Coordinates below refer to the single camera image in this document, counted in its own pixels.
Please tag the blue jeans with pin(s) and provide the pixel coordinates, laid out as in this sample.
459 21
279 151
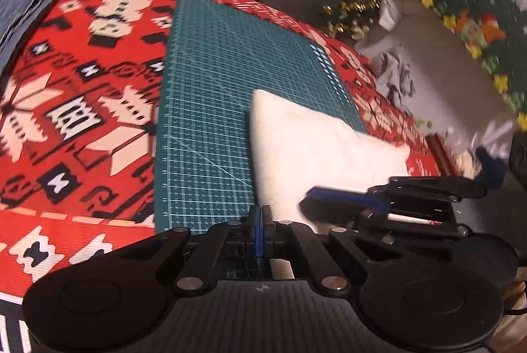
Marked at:
20 7

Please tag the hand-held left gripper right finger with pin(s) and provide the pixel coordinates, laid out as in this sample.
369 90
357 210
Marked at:
266 237

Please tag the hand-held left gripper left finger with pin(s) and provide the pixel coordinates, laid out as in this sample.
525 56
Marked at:
253 237

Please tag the white crinkled plastic bag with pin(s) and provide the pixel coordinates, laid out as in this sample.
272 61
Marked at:
494 137

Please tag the brown wooden nightstand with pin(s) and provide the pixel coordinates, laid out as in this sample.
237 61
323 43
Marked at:
440 155

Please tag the white knit vest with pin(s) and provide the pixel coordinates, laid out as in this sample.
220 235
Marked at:
308 147

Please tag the small Christmas tree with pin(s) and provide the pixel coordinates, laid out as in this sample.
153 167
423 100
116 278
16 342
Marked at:
354 17

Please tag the red patterned blanket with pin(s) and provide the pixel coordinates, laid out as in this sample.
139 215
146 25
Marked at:
82 48

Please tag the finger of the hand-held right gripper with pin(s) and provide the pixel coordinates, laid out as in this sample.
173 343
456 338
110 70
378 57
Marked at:
346 196
337 217

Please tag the white hanging cloth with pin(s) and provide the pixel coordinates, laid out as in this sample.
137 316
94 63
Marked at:
389 13

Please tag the grey hoodie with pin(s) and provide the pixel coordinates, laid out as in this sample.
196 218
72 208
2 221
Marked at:
395 73

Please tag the green cutting mat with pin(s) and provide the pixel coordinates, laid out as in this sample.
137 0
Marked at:
214 89

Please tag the dark blue fuzzy cloth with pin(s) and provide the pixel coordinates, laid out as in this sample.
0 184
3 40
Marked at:
492 167

